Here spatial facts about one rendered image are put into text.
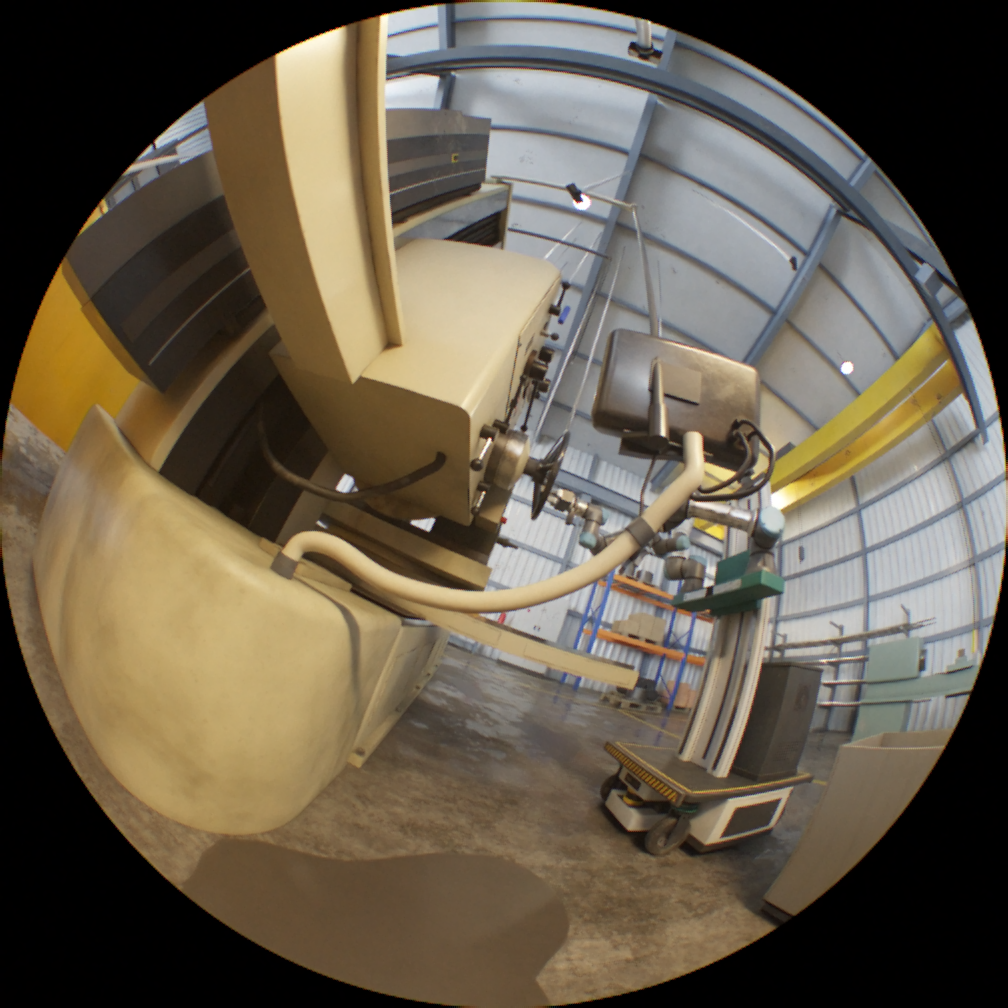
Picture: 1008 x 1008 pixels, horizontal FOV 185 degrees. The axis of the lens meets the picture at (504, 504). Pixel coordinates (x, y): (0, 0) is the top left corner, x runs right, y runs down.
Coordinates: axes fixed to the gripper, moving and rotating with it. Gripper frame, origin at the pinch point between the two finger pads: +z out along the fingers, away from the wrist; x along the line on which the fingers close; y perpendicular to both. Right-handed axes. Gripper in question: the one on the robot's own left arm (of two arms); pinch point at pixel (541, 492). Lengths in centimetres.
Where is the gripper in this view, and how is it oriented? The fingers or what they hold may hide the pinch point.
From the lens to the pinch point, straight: 135.5
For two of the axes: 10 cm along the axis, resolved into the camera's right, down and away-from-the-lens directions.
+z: -9.3, -3.7, 0.5
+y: 3.6, -8.7, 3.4
